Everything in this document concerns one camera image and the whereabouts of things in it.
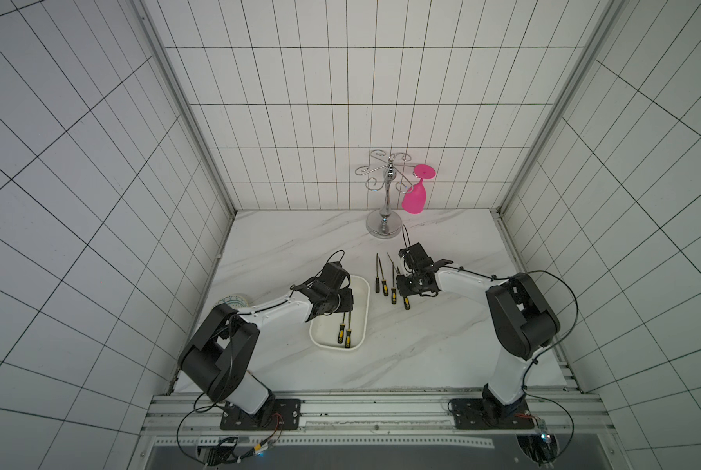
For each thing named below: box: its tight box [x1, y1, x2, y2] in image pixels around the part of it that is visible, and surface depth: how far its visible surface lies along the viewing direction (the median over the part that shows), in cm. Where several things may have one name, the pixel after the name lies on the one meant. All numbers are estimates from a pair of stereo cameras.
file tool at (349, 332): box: [344, 310, 353, 349], surface depth 87 cm
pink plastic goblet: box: [401, 163, 436, 215], surface depth 101 cm
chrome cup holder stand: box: [354, 148, 415, 239], surface depth 104 cm
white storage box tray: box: [308, 275, 371, 352], surface depth 89 cm
